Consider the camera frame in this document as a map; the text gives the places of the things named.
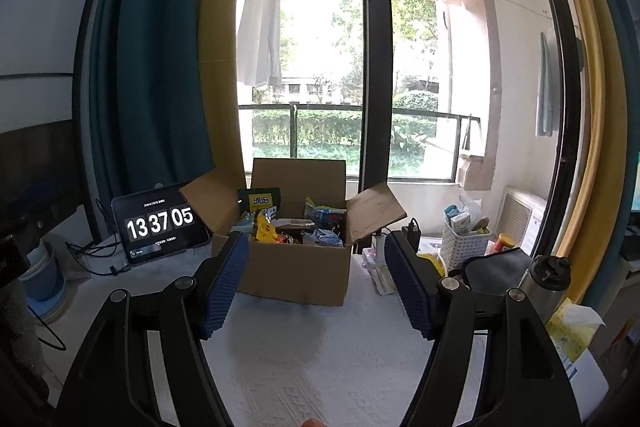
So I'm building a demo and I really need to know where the black door frame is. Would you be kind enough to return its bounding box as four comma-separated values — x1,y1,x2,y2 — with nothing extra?
525,0,588,258
356,0,393,188

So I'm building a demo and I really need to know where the black balcony railing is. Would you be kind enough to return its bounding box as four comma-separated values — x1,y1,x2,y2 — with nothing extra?
238,103,483,182

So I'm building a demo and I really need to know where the stack of white boxes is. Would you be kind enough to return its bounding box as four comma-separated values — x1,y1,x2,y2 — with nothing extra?
362,232,401,295

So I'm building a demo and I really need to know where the grey bag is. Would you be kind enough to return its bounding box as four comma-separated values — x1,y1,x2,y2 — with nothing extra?
460,248,533,295

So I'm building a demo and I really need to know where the black charging cable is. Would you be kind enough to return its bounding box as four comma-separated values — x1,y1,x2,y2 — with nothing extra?
30,227,126,353

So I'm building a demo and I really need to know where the yellow black snack bag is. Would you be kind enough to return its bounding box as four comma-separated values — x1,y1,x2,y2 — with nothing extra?
252,212,278,242

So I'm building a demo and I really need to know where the teal curtain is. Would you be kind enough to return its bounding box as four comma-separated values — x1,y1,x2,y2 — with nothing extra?
570,0,640,308
87,0,216,212

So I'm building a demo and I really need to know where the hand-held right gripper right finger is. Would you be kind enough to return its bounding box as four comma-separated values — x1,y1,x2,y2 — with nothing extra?
382,229,583,427

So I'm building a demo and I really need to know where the light blue cup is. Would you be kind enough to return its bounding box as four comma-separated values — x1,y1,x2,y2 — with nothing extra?
20,239,68,320

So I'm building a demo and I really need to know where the light blue hanging towel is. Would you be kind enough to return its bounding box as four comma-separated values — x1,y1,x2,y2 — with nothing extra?
536,32,555,138

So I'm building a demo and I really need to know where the white plastic basket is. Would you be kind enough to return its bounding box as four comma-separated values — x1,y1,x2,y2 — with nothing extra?
441,217,493,273

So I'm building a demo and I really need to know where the white air conditioner unit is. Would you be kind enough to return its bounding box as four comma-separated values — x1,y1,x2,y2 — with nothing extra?
500,188,548,253

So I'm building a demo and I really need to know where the yellow tissue pack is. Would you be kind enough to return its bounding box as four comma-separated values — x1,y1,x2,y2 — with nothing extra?
545,297,606,365

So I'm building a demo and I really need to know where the green yellow snack packet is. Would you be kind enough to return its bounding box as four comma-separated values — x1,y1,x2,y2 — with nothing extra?
236,187,282,228

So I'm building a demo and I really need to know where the white plastic bag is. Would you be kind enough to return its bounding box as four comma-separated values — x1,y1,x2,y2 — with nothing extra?
460,194,483,228

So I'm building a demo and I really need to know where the white green carton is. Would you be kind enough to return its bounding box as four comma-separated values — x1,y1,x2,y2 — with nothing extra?
445,204,473,234

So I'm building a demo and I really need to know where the cardboard box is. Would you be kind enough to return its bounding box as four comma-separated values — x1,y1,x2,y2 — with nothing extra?
179,158,408,308

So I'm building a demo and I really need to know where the person's left forearm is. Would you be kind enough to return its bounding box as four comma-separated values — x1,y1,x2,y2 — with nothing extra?
0,277,46,403

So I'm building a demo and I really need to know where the cardboard sheet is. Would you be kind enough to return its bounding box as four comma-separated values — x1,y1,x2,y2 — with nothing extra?
457,152,496,190

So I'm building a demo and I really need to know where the black tablet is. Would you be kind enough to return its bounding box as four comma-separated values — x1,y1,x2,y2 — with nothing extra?
111,182,213,265

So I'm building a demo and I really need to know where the steel thermos bottle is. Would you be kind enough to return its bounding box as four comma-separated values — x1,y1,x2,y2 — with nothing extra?
517,255,572,323

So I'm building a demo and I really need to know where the black charger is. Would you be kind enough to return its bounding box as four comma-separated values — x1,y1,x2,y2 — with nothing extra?
402,218,422,248

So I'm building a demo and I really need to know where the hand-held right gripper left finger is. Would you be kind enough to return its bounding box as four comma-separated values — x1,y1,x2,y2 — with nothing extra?
52,232,251,427

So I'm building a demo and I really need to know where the white hanging shirt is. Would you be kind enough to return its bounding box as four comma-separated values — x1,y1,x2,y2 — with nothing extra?
236,0,283,88

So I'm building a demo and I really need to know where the light blue snack packet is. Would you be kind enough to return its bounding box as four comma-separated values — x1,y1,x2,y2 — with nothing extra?
300,229,346,249

